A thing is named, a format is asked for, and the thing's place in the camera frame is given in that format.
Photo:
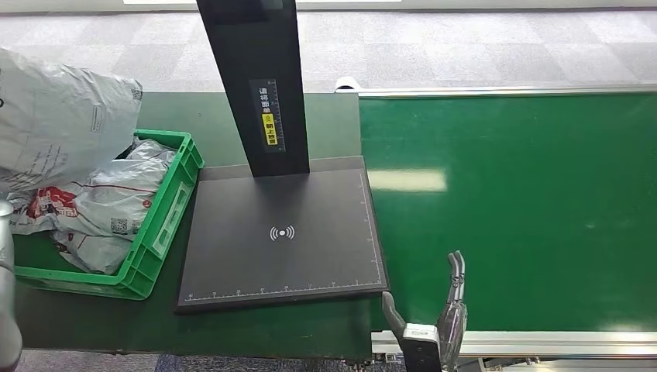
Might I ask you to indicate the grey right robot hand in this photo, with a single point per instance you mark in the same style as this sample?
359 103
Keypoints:
453 323

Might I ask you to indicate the large grey courier package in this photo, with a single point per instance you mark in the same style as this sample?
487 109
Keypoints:
56 118

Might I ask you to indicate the green conveyor belt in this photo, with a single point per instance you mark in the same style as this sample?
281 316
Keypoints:
513 215

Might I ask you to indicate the black inbound scanner machine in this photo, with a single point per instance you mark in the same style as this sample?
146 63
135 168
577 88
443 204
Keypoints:
287 246

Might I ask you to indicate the small grey package red line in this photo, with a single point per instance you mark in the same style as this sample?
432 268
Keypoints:
95 251

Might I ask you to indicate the grey package with red print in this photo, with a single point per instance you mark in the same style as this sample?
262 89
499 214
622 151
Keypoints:
102 205

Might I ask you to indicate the yellow black label sticker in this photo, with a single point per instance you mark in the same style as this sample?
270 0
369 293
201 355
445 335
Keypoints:
269 120

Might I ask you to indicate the green plastic crate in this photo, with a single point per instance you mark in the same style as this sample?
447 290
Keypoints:
169 205

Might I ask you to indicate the crumpled grey mailer bag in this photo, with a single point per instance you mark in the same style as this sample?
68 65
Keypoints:
151 150

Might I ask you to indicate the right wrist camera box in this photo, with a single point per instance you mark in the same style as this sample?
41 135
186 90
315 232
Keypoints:
422 349

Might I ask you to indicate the silver conveyor side rail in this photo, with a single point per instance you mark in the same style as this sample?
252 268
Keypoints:
554 344
492 91

